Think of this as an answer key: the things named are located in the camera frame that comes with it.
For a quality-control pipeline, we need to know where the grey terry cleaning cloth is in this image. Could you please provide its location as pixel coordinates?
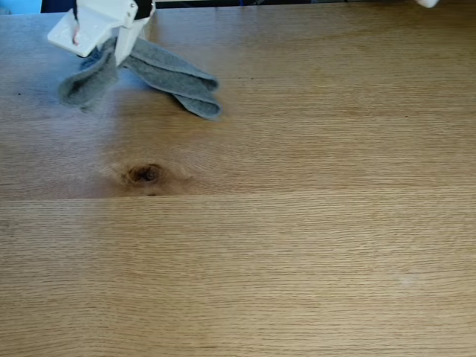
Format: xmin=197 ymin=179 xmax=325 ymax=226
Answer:
xmin=58 ymin=35 xmax=223 ymax=122

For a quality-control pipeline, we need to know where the light wooden stand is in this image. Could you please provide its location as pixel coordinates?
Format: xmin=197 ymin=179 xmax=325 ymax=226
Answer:
xmin=138 ymin=7 xmax=157 ymax=41

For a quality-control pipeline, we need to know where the dark background object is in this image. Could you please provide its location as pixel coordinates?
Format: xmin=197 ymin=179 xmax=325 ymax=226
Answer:
xmin=40 ymin=0 xmax=77 ymax=13

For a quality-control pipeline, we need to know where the light blue background object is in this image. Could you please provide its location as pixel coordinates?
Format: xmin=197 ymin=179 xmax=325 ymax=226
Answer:
xmin=0 ymin=0 xmax=42 ymax=16

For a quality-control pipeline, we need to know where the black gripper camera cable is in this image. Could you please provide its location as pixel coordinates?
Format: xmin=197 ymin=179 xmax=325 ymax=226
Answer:
xmin=71 ymin=0 xmax=82 ymax=47

